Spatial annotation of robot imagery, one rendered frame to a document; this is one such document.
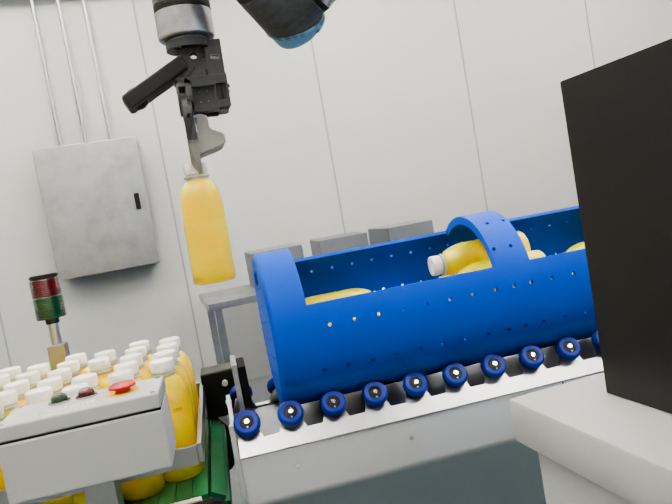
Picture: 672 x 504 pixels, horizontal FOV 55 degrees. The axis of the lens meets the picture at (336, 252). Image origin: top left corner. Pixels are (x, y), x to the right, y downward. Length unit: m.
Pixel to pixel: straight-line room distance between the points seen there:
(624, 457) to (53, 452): 0.67
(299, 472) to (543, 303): 0.51
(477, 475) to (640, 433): 0.75
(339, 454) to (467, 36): 4.38
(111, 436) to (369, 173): 3.99
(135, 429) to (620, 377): 0.58
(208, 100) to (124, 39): 3.57
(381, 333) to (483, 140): 4.11
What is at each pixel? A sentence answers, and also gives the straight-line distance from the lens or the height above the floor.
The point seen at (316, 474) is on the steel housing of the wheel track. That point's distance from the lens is 1.14.
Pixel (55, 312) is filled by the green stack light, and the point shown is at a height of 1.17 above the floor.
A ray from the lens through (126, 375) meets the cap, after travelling 1.08.
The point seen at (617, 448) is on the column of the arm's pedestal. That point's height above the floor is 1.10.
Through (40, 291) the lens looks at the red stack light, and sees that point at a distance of 1.57.
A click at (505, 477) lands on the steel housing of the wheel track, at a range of 1.27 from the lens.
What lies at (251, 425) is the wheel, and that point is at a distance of 1.13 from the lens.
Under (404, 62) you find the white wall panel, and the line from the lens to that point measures 4.98.
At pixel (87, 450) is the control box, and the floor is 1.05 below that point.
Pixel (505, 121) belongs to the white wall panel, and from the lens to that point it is 5.25.
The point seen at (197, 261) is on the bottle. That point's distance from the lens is 1.06.
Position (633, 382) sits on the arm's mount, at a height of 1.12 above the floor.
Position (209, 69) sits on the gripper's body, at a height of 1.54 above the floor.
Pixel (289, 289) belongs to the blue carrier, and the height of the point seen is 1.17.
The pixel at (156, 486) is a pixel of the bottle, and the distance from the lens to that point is 1.11.
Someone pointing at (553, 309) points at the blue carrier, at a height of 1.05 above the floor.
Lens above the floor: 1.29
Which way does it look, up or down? 4 degrees down
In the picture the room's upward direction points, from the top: 10 degrees counter-clockwise
